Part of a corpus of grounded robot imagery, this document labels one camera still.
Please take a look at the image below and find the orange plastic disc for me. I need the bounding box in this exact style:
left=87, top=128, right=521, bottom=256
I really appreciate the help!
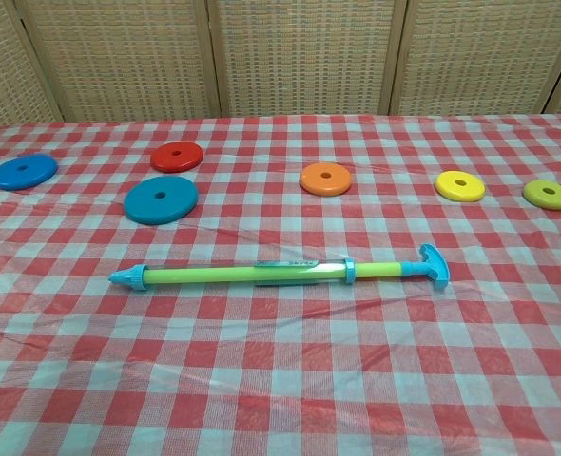
left=299, top=161, right=353, bottom=197

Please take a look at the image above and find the red plastic disc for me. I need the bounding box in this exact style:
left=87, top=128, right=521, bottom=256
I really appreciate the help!
left=149, top=141, right=204, bottom=173

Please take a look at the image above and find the red white checkered tablecloth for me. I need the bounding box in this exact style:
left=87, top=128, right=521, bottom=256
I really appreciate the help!
left=0, top=112, right=561, bottom=456

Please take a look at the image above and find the large teal plastic disc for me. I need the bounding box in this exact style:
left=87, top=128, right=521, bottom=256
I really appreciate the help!
left=123, top=175, right=200, bottom=226

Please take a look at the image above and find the yellow plastic disc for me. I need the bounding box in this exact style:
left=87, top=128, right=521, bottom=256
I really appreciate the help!
left=434, top=170, right=487, bottom=202

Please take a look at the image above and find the lime green plastic disc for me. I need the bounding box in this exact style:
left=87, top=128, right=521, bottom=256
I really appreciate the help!
left=522, top=180, right=561, bottom=211

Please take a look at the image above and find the blue plastic disc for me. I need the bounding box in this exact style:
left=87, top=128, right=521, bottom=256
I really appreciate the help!
left=0, top=153, right=59, bottom=192

